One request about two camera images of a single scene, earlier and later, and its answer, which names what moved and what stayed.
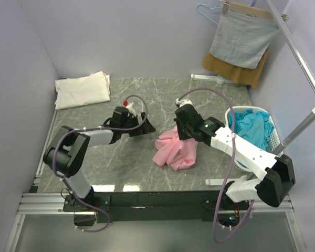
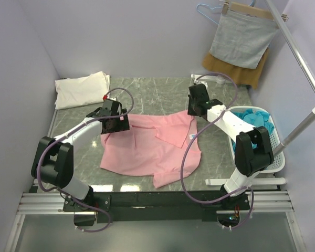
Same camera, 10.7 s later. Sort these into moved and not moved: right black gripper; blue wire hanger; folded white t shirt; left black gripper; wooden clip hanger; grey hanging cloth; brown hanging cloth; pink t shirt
Moved: right black gripper; pink t shirt; left black gripper
Not moved: grey hanging cloth; blue wire hanger; wooden clip hanger; brown hanging cloth; folded white t shirt
